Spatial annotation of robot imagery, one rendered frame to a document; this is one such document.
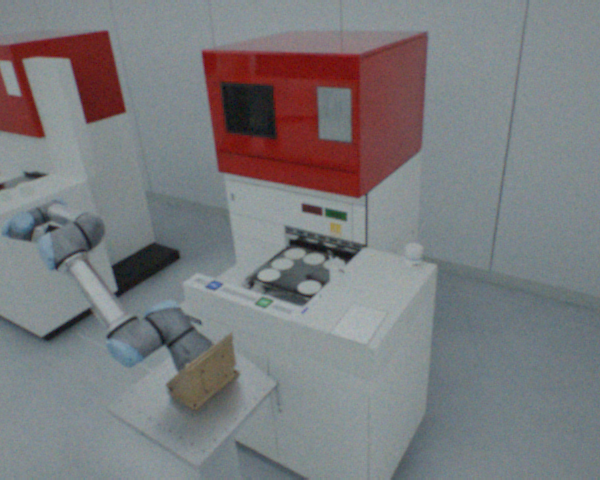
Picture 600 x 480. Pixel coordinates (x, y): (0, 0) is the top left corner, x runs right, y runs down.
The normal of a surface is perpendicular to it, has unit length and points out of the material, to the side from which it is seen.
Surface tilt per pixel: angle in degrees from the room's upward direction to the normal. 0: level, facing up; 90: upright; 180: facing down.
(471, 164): 90
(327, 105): 90
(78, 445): 0
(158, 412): 0
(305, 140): 90
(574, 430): 0
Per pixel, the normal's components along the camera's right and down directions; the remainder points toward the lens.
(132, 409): -0.06, -0.88
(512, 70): -0.54, 0.42
